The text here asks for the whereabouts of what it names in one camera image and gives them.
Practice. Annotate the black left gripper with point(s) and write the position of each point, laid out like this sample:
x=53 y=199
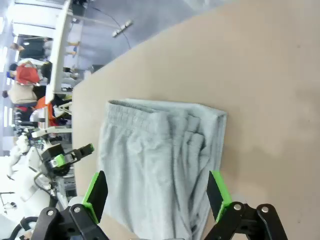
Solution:
x=51 y=151

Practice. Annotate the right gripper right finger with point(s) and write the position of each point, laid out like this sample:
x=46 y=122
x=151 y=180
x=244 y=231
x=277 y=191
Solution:
x=215 y=195

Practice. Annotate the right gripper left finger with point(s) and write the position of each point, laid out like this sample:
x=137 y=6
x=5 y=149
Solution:
x=98 y=195

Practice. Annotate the grey training pants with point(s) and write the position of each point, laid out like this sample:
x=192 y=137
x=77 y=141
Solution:
x=155 y=162

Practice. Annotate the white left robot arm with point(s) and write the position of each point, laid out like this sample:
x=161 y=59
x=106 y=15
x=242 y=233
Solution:
x=32 y=180

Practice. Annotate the orange garment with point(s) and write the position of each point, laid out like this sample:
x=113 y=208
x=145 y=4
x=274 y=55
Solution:
x=45 y=107

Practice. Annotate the cream jacket mannequin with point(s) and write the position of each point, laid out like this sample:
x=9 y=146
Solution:
x=22 y=93

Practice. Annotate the red garment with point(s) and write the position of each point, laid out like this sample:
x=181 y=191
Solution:
x=27 y=73

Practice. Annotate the white side table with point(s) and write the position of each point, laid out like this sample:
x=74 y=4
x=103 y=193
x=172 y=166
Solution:
x=60 y=50

